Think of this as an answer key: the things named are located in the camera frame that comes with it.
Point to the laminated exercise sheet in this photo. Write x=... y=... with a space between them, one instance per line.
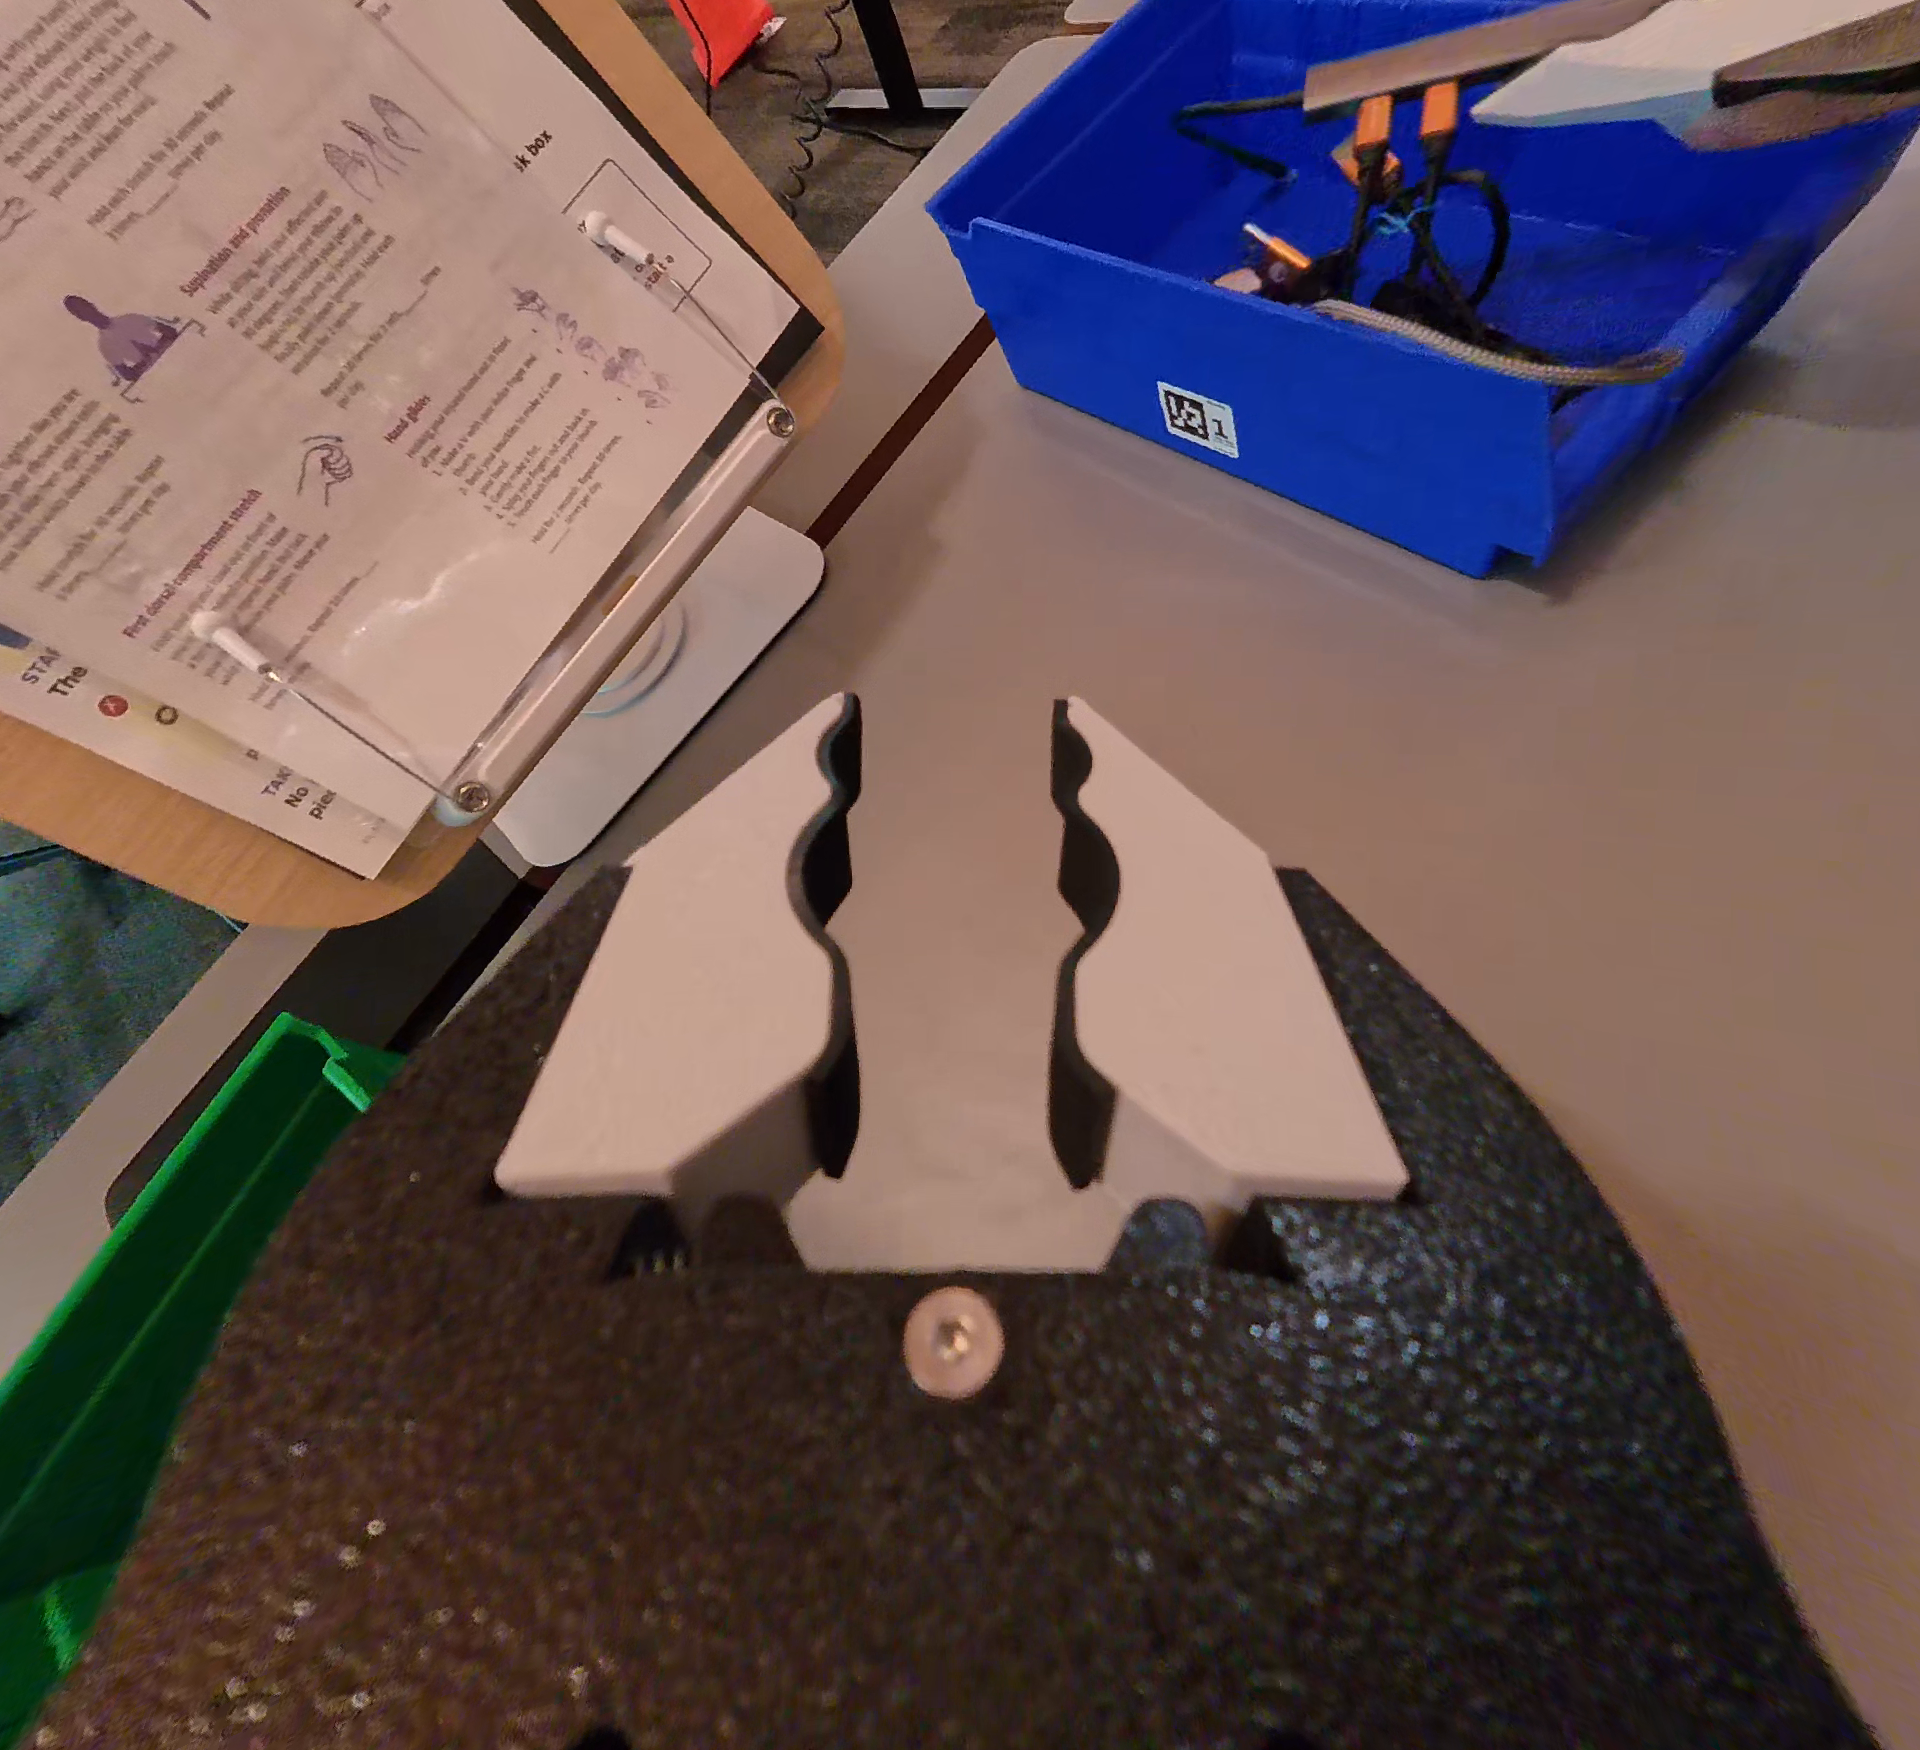
x=302 y=356

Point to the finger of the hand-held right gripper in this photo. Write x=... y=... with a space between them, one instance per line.
x=1829 y=99
x=1726 y=10

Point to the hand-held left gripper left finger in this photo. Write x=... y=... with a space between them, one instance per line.
x=676 y=1015

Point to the white stand base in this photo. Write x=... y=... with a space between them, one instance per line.
x=751 y=582

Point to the green plastic bin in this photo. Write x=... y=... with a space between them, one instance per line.
x=150 y=1255

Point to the grey usb hub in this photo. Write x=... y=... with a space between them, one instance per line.
x=1501 y=41

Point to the wooden document stand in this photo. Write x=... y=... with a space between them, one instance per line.
x=180 y=850

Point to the blue plastic bin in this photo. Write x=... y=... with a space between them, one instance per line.
x=1425 y=460

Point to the orange cone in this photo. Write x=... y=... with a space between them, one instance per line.
x=713 y=2

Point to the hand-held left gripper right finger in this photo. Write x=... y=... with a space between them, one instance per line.
x=1231 y=1015

